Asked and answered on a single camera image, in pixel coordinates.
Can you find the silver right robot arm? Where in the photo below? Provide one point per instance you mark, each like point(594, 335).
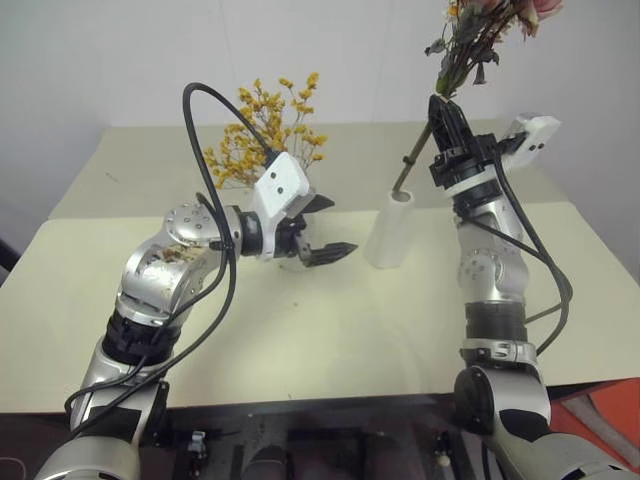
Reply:
point(492, 272)

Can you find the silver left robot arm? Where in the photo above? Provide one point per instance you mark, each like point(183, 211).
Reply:
point(160, 272)

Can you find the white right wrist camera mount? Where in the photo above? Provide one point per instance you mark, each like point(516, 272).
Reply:
point(535, 135)

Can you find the orange red object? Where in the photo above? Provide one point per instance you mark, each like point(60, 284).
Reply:
point(617, 402)

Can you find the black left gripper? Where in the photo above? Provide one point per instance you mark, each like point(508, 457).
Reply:
point(289, 240)

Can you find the small grey clip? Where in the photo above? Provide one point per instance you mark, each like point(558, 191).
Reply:
point(197, 440)

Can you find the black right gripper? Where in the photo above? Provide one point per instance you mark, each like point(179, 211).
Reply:
point(465, 162)

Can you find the pink flower bouquet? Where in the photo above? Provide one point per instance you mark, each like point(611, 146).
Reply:
point(467, 45)

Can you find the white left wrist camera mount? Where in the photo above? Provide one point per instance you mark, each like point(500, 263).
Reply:
point(280, 182)

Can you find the dark object beside table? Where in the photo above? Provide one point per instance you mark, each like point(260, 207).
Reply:
point(7, 260)

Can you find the yellow dried flower bouquet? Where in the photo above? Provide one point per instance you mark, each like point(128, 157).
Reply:
point(260, 130)

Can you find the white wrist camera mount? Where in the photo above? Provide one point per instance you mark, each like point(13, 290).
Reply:
point(535, 135)
point(280, 182)

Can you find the dark rounded shape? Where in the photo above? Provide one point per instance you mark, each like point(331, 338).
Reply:
point(267, 462)

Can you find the white vase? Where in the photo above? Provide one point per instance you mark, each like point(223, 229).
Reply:
point(390, 235)

